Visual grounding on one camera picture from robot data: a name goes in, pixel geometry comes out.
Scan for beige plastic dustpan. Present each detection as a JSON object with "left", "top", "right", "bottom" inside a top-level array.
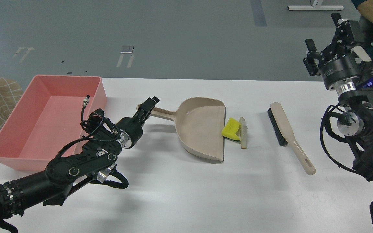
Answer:
[{"left": 151, "top": 97, "right": 226, "bottom": 162}]

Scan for beige hand brush black bristles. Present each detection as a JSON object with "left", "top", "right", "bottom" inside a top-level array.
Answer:
[{"left": 267, "top": 102, "right": 316, "bottom": 175}]

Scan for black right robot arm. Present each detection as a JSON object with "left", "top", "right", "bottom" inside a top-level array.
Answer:
[{"left": 303, "top": 12, "right": 373, "bottom": 182}]

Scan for pink plastic bin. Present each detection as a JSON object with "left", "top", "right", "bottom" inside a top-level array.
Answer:
[{"left": 0, "top": 75, "right": 107, "bottom": 172}]

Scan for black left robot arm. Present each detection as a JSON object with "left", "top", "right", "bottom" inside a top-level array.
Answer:
[{"left": 0, "top": 97, "right": 159, "bottom": 233}]

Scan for yellow sponge piece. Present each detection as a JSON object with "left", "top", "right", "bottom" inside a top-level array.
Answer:
[{"left": 221, "top": 117, "right": 240, "bottom": 141}]

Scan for silver floor plate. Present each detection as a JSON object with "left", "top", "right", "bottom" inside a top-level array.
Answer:
[{"left": 120, "top": 45, "right": 134, "bottom": 54}]

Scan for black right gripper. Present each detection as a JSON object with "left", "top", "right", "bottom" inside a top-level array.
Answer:
[{"left": 303, "top": 13, "right": 364, "bottom": 91}]

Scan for white table leg base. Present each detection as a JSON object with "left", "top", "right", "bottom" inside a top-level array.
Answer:
[{"left": 287, "top": 0, "right": 345, "bottom": 11}]

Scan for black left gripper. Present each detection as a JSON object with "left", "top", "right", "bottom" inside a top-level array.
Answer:
[{"left": 116, "top": 97, "right": 160, "bottom": 149}]

